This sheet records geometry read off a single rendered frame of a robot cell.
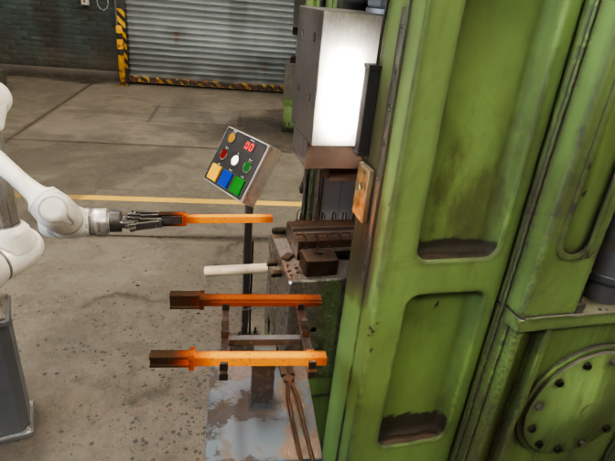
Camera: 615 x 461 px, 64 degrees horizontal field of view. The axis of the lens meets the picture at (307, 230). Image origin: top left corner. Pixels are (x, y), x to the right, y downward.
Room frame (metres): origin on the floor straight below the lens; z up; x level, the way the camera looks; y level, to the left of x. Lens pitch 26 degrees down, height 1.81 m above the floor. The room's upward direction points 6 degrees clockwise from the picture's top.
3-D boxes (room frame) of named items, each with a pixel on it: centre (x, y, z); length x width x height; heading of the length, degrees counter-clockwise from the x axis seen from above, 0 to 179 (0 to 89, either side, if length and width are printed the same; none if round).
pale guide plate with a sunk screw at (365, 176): (1.42, -0.16, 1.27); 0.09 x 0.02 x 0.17; 17
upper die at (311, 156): (1.74, -0.14, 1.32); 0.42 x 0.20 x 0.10; 107
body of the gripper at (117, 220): (1.49, 0.62, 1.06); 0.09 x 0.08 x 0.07; 107
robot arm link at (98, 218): (1.47, 0.69, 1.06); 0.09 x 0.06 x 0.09; 17
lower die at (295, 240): (1.74, -0.14, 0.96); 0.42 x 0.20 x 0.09; 107
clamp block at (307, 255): (1.53, -0.05, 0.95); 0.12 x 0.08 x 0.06; 107
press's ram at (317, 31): (1.70, -0.16, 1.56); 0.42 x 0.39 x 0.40; 107
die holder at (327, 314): (1.69, -0.17, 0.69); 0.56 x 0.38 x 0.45; 107
